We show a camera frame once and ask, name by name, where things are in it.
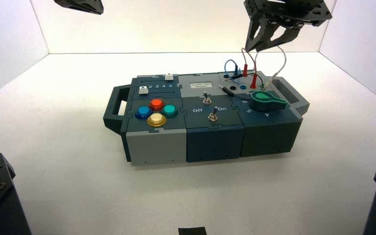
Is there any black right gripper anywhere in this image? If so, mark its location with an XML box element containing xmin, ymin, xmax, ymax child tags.
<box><xmin>243</xmin><ymin>0</ymin><xmax>333</xmax><ymax>53</ymax></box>

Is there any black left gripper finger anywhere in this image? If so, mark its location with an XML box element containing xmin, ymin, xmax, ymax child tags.
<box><xmin>53</xmin><ymin>0</ymin><xmax>105</xmax><ymax>15</ymax></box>

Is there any red wire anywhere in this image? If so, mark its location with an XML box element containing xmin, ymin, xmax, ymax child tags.
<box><xmin>240</xmin><ymin>47</ymin><xmax>259</xmax><ymax>90</ymax></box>

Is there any green rotary knob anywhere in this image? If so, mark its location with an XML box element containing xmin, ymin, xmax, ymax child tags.
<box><xmin>250</xmin><ymin>90</ymin><xmax>287</xmax><ymax>112</ymax></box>

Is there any blue grey task box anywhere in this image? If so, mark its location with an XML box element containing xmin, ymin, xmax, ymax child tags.
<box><xmin>103</xmin><ymin>70</ymin><xmax>310</xmax><ymax>166</ymax></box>

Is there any teal push button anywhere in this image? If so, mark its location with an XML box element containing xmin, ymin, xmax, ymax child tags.
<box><xmin>161</xmin><ymin>104</ymin><xmax>179</xmax><ymax>118</ymax></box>

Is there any blue push button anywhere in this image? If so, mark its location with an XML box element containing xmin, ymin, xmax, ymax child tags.
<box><xmin>135</xmin><ymin>106</ymin><xmax>153</xmax><ymax>119</ymax></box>

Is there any red push button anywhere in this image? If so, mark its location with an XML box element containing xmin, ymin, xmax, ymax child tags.
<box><xmin>149</xmin><ymin>98</ymin><xmax>165</xmax><ymax>111</ymax></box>

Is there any yellow push button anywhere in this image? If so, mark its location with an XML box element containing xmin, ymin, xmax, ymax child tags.
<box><xmin>146</xmin><ymin>113</ymin><xmax>167</xmax><ymax>128</ymax></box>

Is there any black tape piece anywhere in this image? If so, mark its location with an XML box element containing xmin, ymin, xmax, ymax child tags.
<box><xmin>178</xmin><ymin>227</ymin><xmax>208</xmax><ymax>235</ymax></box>

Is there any white wire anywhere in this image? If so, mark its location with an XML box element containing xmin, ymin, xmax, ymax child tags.
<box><xmin>254</xmin><ymin>45</ymin><xmax>287</xmax><ymax>91</ymax></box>

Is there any blue wire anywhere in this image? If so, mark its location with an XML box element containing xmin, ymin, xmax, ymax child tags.
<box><xmin>224</xmin><ymin>59</ymin><xmax>240</xmax><ymax>82</ymax></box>

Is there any black wire with jack plugs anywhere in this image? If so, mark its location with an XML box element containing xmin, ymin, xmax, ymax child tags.
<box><xmin>218</xmin><ymin>72</ymin><xmax>265</xmax><ymax>99</ymax></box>

